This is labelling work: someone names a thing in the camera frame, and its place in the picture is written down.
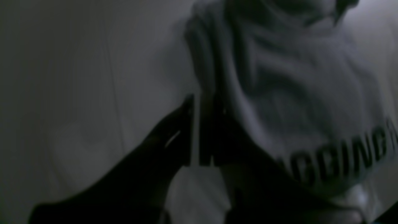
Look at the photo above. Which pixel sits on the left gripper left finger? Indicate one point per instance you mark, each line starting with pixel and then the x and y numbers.
pixel 134 191

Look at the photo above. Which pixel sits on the grey T-shirt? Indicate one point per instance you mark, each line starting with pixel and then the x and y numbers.
pixel 290 74

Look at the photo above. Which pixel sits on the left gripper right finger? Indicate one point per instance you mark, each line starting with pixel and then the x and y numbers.
pixel 259 189

